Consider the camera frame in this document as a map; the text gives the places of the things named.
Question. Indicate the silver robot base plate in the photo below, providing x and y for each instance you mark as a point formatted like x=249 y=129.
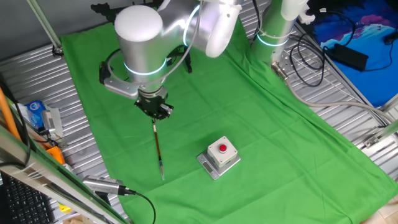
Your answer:
x=284 y=59

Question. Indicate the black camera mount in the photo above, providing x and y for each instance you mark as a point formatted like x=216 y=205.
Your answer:
x=102 y=199

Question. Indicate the green cloth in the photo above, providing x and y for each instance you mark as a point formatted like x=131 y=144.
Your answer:
x=248 y=124

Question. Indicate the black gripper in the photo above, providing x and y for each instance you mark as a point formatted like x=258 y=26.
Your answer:
x=152 y=104

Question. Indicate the wrist camera on silver bracket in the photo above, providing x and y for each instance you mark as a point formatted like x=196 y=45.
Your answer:
x=121 y=88

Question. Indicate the silver digital scale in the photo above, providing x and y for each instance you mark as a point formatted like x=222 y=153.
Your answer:
x=206 y=166

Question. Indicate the blue patterned mat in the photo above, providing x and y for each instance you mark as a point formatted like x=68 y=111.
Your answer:
x=373 y=77

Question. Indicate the brown brush with clear cap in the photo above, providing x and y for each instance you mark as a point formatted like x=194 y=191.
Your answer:
x=158 y=146

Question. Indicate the blue tissue pack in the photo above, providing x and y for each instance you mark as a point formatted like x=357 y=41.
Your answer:
x=35 y=113

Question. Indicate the white red-button box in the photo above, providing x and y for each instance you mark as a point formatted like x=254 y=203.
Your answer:
x=228 y=155

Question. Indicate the black pen rack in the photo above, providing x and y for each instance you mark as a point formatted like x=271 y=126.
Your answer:
x=102 y=8

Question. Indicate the black mouse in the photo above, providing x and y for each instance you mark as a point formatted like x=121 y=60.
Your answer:
x=391 y=38

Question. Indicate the black keyboard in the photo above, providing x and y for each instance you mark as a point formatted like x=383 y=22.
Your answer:
x=25 y=205

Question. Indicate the orange box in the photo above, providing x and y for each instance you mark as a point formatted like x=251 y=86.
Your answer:
x=56 y=154

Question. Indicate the orange pole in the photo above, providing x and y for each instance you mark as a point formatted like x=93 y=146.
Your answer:
x=6 y=112

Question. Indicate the aluminium frame bar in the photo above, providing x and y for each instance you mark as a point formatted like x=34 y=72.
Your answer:
x=46 y=177

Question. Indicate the black power adapter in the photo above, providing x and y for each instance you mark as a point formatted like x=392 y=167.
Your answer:
x=348 y=56

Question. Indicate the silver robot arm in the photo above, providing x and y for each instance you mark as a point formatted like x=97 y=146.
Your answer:
x=140 y=46

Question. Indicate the aluminium frame strut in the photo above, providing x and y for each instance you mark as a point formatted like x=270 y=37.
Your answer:
x=385 y=132
x=43 y=21

